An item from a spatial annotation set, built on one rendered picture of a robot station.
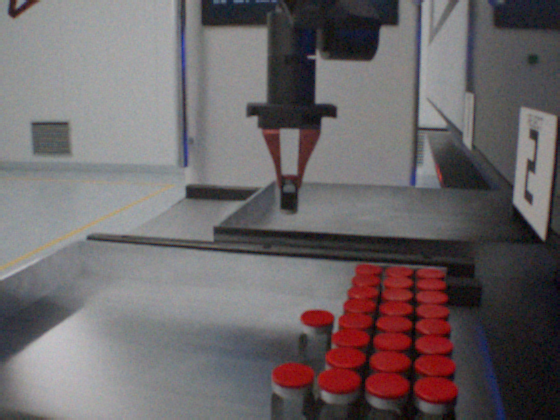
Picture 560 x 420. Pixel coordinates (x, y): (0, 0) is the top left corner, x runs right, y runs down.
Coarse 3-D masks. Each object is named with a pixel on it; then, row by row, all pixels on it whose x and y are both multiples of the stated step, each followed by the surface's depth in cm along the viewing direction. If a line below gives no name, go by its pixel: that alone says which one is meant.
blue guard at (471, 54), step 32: (480, 0) 53; (512, 0) 36; (544, 0) 27; (448, 32) 97; (480, 32) 53; (512, 32) 36; (544, 32) 27; (448, 64) 96; (480, 64) 53; (512, 64) 36; (544, 64) 27; (448, 96) 94; (480, 96) 52; (512, 96) 36; (544, 96) 27; (480, 128) 52; (512, 128) 36; (512, 160) 35
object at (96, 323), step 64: (64, 256) 49; (128, 256) 51; (192, 256) 49; (256, 256) 47; (0, 320) 41; (64, 320) 42; (128, 320) 42; (192, 320) 42; (256, 320) 43; (0, 384) 32; (64, 384) 33; (128, 384) 33; (192, 384) 33; (256, 384) 33
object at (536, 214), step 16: (528, 112) 30; (528, 128) 30; (544, 128) 26; (528, 144) 30; (544, 144) 26; (544, 160) 26; (528, 176) 30; (544, 176) 26; (544, 192) 26; (528, 208) 29; (544, 208) 26; (544, 224) 26; (544, 240) 26
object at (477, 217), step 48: (336, 192) 79; (384, 192) 78; (432, 192) 76; (480, 192) 75; (240, 240) 57; (288, 240) 55; (336, 240) 54; (384, 240) 53; (432, 240) 52; (480, 240) 51
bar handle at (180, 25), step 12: (180, 0) 106; (180, 12) 106; (180, 24) 107; (180, 36) 107; (180, 48) 108; (180, 60) 108; (180, 72) 109; (180, 84) 110; (180, 96) 110; (180, 108) 111; (180, 120) 111; (180, 132) 112; (180, 144) 112; (180, 156) 113
